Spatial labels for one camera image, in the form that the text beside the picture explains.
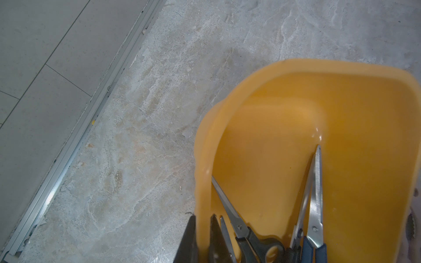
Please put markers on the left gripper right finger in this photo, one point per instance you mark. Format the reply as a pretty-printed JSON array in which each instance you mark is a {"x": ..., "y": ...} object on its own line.
[{"x": 218, "y": 251}]

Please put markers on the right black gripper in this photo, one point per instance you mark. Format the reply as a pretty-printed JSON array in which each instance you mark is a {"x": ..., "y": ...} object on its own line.
[{"x": 411, "y": 243}]

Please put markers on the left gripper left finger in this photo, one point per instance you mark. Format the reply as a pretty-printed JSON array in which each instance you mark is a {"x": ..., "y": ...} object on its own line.
[{"x": 188, "y": 249}]

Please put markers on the yellow plastic storage box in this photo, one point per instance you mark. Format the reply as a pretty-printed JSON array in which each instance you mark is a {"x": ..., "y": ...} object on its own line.
[{"x": 258, "y": 143}]

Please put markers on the small grey scissors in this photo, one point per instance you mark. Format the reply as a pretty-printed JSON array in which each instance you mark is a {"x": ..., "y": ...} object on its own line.
[{"x": 226, "y": 236}]

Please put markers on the dark grey handled scissors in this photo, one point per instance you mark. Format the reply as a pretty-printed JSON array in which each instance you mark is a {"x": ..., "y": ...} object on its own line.
[{"x": 253, "y": 250}]

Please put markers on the blue handled scissors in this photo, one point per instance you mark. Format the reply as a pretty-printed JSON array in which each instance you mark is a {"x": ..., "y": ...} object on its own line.
[{"x": 307, "y": 244}]

